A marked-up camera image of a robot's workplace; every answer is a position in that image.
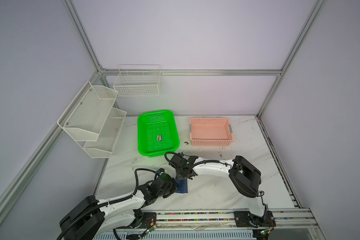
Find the aluminium mounting rail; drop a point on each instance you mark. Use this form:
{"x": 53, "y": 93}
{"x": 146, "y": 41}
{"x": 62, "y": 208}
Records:
{"x": 221, "y": 219}

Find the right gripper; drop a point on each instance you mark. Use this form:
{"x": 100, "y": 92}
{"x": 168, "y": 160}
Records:
{"x": 178, "y": 177}

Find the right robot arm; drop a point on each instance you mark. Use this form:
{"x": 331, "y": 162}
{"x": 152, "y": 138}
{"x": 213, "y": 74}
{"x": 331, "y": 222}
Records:
{"x": 245, "y": 177}

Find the dark blue paper napkin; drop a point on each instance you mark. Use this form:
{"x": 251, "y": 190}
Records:
{"x": 182, "y": 186}

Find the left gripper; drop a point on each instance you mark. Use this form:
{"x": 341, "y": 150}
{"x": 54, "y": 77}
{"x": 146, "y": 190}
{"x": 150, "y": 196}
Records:
{"x": 174, "y": 187}

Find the white mesh lower shelf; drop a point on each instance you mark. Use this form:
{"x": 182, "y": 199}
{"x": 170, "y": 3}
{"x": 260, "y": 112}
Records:
{"x": 105, "y": 145}

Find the white wire wall basket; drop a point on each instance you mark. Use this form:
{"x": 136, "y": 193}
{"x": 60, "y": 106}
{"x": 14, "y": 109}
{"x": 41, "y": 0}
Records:
{"x": 138, "y": 80}

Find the green plastic basket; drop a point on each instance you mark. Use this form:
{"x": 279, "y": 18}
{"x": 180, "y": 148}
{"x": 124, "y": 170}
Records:
{"x": 152, "y": 124}

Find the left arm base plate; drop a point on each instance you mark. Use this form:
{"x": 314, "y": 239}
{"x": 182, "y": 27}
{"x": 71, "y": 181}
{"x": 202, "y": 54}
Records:
{"x": 144, "y": 220}

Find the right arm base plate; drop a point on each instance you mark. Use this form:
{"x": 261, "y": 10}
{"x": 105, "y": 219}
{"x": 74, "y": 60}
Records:
{"x": 246, "y": 219}

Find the white mesh shelf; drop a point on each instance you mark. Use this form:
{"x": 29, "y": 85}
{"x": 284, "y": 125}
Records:
{"x": 105, "y": 145}
{"x": 85, "y": 122}

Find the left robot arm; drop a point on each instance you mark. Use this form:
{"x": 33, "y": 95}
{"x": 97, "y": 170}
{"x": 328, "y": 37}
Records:
{"x": 92, "y": 217}

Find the pink plastic basket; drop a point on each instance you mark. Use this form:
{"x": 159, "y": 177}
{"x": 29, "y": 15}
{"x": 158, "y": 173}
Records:
{"x": 211, "y": 132}

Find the white mesh upper shelf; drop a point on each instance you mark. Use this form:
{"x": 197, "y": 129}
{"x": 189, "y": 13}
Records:
{"x": 85, "y": 122}

